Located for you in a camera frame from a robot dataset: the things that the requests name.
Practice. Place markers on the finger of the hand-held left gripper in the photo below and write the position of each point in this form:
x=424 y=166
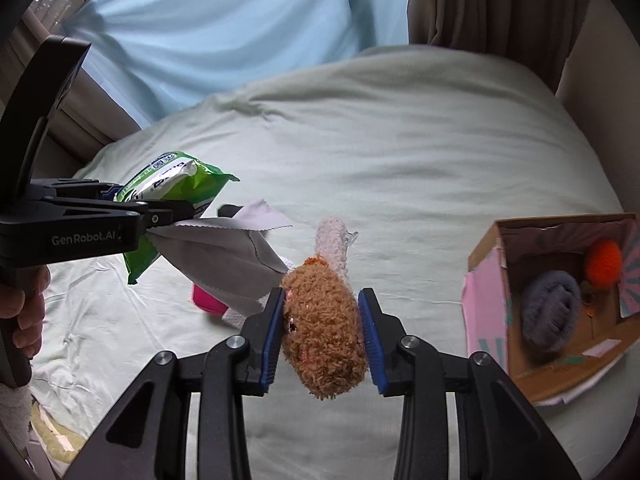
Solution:
x=111 y=191
x=165 y=214

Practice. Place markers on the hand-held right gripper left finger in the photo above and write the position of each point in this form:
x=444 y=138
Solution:
x=268 y=340

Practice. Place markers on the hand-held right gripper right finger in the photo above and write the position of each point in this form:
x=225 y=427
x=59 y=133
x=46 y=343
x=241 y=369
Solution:
x=371 y=340

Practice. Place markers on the brown plush toy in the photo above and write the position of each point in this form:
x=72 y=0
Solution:
x=322 y=332

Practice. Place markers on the grey microfibre cloth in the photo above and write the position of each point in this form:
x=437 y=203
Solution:
x=225 y=255

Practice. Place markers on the cardboard box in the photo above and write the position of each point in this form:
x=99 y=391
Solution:
x=555 y=310

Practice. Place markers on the person's left hand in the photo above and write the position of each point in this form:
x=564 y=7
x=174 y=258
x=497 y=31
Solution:
x=22 y=310

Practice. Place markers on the green snack packet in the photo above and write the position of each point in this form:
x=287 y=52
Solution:
x=170 y=195

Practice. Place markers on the pink cup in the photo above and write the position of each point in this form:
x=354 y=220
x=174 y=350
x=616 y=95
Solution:
x=210 y=300

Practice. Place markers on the white knitted sock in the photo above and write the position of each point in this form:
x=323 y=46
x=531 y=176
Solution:
x=331 y=243

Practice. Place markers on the pale green bed sheet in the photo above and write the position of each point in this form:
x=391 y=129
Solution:
x=380 y=170

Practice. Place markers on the grey knitted ball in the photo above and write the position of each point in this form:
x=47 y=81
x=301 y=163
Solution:
x=550 y=316

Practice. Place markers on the light blue curtain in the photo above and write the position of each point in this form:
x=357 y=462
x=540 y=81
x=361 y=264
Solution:
x=220 y=25

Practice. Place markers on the orange fuzzy ball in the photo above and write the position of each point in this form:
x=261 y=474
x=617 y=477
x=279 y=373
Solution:
x=604 y=263

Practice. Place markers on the beige curtain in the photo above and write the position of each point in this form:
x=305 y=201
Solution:
x=492 y=5

